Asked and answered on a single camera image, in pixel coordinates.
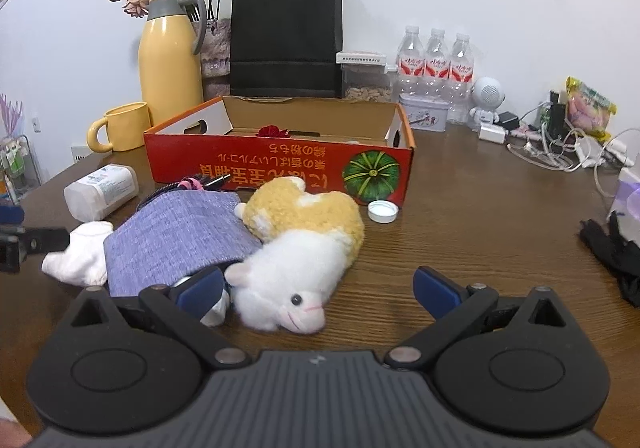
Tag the yellow green snack packet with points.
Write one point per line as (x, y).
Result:
(590, 110)

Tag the yellow thermos jug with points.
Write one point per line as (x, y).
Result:
(167, 68)

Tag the purple tissue pack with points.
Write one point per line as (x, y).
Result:
(627, 193)

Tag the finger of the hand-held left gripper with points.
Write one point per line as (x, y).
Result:
(10, 214)
(42, 239)

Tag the white crumpled cloth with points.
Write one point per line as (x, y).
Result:
(80, 253)

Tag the pink fuzzy vase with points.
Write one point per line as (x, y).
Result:
(216, 53)

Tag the black paper bag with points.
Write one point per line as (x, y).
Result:
(285, 28)

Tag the person's pink clothing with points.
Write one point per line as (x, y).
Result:
(10, 433)

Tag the small green bottle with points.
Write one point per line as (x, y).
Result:
(546, 118)

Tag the purple fabric pouch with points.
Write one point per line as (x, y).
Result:
(175, 238)

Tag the clear water bottle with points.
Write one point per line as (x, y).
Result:
(411, 63)
(461, 73)
(436, 65)

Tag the small black box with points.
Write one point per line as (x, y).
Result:
(557, 103)

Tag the black power adapter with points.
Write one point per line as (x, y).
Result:
(510, 120)

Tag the yellow mug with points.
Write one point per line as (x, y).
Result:
(127, 128)

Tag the purple feather decoration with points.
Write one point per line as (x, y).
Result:
(11, 113)

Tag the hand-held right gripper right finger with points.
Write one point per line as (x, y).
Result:
(435, 290)

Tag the black gloves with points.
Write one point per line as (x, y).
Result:
(610, 248)

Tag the white wall socket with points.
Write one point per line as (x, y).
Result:
(35, 125)

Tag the clear container of seeds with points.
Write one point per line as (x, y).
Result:
(367, 90)

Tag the red cardboard box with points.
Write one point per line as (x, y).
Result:
(280, 163)

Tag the white bottle cap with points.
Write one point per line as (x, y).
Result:
(383, 213)

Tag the white robot speaker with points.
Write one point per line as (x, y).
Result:
(487, 93)

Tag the clear jar of white beads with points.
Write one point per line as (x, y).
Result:
(100, 190)

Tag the white charger block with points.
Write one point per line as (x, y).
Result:
(492, 134)

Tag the flat white card box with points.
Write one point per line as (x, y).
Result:
(360, 57)

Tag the silver metal tin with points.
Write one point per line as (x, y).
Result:
(425, 115)

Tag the red artificial flower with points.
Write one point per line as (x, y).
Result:
(270, 131)

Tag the white and yellow plush toy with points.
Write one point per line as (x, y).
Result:
(300, 258)

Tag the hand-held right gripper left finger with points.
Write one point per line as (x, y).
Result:
(202, 290)

